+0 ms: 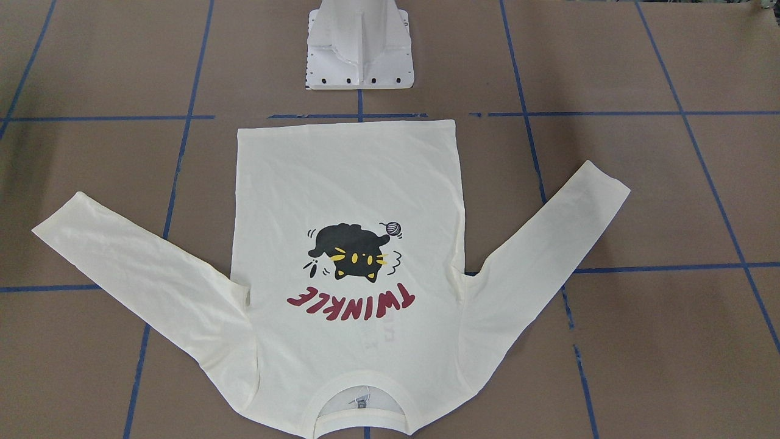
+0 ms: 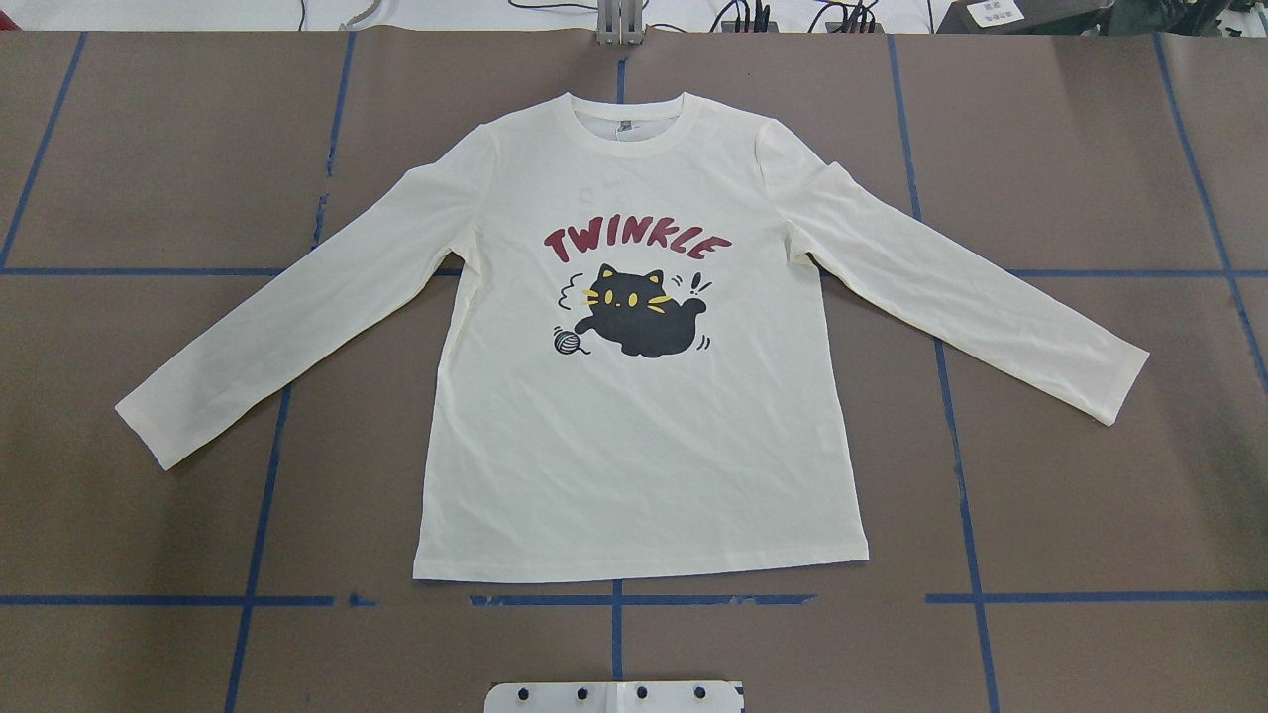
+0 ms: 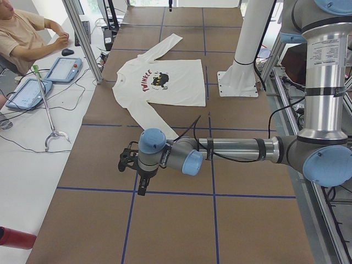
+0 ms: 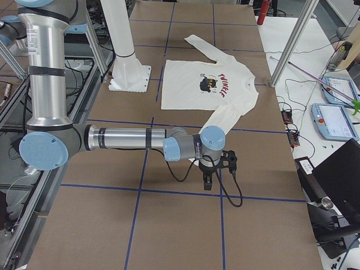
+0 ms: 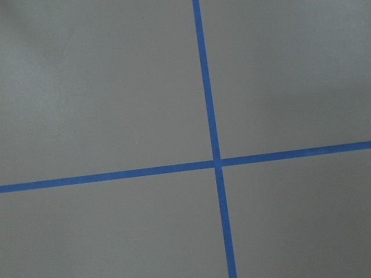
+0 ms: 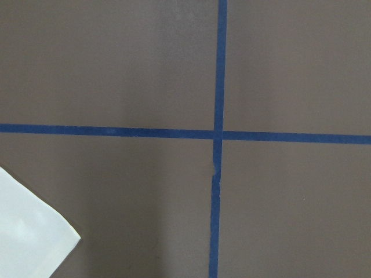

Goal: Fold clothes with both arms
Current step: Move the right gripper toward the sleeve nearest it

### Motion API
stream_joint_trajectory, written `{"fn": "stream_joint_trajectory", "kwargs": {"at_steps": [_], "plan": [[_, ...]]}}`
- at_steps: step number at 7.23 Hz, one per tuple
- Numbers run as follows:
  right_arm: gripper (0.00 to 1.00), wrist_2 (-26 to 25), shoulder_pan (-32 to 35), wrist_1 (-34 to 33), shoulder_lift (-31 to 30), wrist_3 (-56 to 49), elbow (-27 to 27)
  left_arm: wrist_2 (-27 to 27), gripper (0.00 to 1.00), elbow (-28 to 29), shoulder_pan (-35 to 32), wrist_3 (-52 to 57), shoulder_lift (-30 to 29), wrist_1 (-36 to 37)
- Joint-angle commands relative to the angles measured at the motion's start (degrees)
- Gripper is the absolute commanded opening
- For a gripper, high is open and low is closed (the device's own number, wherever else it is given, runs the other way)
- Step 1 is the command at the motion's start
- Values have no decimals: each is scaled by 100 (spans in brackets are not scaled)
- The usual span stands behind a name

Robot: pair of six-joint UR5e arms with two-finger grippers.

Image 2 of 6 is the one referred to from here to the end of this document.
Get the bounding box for cream long-sleeve cat shirt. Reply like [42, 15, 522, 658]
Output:
[115, 94, 1148, 584]

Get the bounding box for white mounting plate with holes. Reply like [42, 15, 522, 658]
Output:
[483, 680, 746, 712]

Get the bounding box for black box with label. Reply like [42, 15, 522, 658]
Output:
[935, 1, 1115, 36]

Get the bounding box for grey aluminium post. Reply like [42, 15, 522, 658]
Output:
[596, 0, 645, 46]

